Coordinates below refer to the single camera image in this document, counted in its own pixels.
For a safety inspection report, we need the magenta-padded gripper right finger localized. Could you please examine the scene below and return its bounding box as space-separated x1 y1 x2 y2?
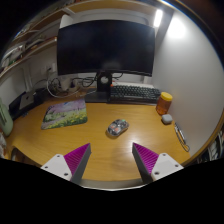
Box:
131 142 185 185

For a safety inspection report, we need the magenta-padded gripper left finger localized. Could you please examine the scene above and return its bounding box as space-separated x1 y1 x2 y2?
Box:
40 142 92 185

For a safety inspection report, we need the transparent computer mouse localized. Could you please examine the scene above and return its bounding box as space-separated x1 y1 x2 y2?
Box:
107 118 130 137

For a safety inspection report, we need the flower meadow print mouse pad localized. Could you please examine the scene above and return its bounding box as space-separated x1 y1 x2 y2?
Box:
40 98 89 131

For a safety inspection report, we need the small grey earbuds case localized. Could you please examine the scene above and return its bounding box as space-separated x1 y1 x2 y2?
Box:
161 113 174 126

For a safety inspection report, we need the amber jar with yellow lid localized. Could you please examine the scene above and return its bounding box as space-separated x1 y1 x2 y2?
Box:
155 91 174 116

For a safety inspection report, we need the dark mechanical keyboard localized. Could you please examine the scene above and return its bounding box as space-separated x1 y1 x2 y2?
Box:
108 84 162 105

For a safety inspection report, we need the white power strip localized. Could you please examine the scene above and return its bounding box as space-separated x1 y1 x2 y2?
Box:
59 78 82 93

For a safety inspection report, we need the black desktop stand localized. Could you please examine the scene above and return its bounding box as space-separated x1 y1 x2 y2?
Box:
8 88 48 121

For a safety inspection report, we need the silver mini computer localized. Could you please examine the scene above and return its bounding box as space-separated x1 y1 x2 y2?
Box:
19 91 36 111

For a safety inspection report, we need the pale green object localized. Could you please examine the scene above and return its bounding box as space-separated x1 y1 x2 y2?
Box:
0 96 14 137

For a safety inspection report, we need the black curved monitor with stand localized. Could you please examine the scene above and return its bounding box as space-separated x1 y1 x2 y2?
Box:
56 19 157 103

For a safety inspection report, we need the thin dark cable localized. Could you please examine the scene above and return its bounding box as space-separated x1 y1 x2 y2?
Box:
174 122 191 153

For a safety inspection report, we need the white cable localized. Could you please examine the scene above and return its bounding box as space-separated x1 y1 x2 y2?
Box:
46 77 88 99

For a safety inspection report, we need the black cable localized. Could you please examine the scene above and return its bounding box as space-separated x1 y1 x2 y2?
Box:
71 74 99 89

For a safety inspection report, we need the white wall socket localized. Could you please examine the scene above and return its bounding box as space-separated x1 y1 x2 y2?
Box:
46 63 58 74

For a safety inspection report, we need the wooden wall shelf unit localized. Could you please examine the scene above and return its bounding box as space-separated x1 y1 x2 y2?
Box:
0 0 158 84

